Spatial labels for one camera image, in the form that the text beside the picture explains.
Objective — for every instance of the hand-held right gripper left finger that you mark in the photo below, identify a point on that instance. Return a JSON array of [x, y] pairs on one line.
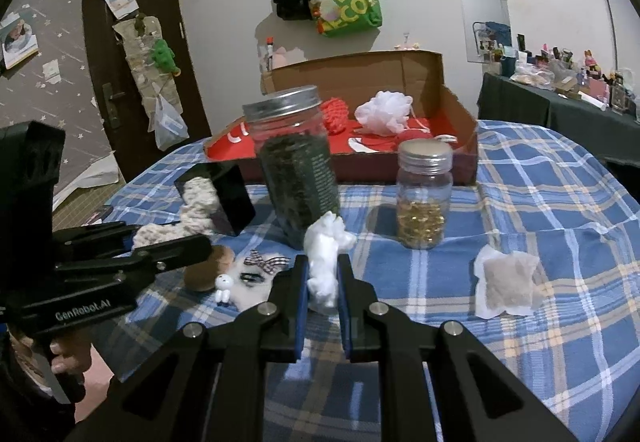
[[300, 302]]

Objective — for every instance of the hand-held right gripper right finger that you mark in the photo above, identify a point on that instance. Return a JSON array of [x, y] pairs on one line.
[[345, 302]]

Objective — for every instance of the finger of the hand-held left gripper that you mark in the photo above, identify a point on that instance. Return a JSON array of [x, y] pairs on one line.
[[95, 234], [170, 254]]

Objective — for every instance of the brown round powder puff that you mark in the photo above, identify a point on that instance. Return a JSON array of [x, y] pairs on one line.
[[205, 269]]

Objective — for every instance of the white sock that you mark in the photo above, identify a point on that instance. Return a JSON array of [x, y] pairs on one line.
[[325, 257]]

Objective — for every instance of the white plush hair clip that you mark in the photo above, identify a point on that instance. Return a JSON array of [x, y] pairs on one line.
[[245, 294]]

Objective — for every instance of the cream crochet scrunchie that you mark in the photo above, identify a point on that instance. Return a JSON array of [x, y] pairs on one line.
[[197, 202]]

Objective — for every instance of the white paper sachet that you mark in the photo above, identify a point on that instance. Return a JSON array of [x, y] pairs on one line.
[[505, 284]]

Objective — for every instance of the red knitted scrunchie with label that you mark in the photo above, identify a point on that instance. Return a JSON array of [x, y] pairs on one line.
[[412, 135]]

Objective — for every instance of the orange knitted scrunchie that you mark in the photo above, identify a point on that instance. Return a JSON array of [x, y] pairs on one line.
[[335, 115]]

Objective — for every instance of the white mesh bath pouf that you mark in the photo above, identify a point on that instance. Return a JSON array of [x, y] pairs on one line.
[[385, 112]]

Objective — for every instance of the cardboard box red inside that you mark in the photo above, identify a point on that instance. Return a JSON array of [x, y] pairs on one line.
[[350, 72]]

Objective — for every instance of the person's left hand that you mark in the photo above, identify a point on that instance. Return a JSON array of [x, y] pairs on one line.
[[72, 359]]

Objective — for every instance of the black rectangular box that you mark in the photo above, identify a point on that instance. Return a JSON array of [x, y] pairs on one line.
[[232, 197]]

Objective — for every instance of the small jar golden capsules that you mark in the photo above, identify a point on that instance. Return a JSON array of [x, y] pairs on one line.
[[424, 202]]

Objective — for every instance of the clear plastic bag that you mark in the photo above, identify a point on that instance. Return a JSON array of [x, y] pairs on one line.
[[170, 125]]

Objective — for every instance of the large glass jar dark contents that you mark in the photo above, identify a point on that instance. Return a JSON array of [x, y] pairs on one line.
[[295, 172]]

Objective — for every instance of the dark brown door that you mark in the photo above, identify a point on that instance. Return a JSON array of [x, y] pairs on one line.
[[100, 52]]

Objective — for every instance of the beige door hanging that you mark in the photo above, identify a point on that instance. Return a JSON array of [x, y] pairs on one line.
[[142, 72]]

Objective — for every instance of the green plush toy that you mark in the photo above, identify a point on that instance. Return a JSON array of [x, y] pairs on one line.
[[164, 55]]

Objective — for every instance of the blue plaid blanket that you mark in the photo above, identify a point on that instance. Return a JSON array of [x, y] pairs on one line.
[[525, 202]]

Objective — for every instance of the white stick red tip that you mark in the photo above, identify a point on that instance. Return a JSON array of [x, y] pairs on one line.
[[269, 53]]

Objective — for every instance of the pale pink plush toy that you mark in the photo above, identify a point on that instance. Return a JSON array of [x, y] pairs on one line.
[[287, 56]]

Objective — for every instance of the table with dark cloth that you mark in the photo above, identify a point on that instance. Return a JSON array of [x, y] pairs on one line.
[[520, 102]]

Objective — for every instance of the pink plush toy white face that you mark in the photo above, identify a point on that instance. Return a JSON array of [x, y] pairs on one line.
[[408, 44]]

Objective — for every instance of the cluster of cosmetics bottles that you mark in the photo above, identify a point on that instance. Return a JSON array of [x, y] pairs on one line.
[[565, 72]]

